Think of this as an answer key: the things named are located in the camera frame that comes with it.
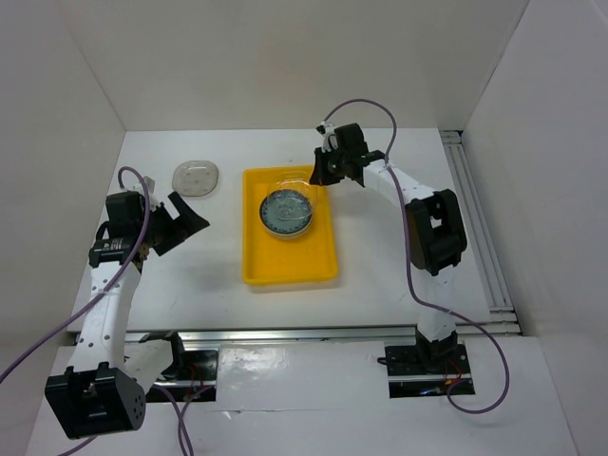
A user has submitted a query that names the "clear glass plate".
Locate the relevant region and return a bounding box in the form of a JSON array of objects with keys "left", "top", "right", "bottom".
[
  {"left": 262, "top": 166, "right": 320, "bottom": 231},
  {"left": 172, "top": 161, "right": 219, "bottom": 198}
]

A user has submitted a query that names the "blue white patterned plate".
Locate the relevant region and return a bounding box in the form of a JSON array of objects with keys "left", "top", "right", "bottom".
[{"left": 258, "top": 189, "right": 314, "bottom": 238}]

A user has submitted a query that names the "yellow plastic bin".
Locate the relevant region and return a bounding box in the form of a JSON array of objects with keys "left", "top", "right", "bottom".
[{"left": 242, "top": 165, "right": 338, "bottom": 286}]

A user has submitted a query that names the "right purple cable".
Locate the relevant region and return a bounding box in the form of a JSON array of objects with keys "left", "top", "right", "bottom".
[{"left": 323, "top": 98, "right": 512, "bottom": 414}]

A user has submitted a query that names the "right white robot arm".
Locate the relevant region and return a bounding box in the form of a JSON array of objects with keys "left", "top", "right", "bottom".
[{"left": 310, "top": 121, "right": 467, "bottom": 372}]

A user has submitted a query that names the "aluminium side rail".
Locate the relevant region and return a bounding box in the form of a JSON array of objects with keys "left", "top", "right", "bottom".
[{"left": 440, "top": 130, "right": 522, "bottom": 336}]

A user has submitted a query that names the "aluminium front rail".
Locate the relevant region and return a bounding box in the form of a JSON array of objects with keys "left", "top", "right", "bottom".
[{"left": 70, "top": 322, "right": 428, "bottom": 344}]

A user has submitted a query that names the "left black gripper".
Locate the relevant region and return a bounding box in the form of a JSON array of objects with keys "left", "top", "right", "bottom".
[{"left": 136, "top": 191, "right": 208, "bottom": 257}]

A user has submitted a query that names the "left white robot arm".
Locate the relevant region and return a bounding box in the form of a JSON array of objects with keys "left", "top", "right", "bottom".
[{"left": 45, "top": 190, "right": 210, "bottom": 440}]

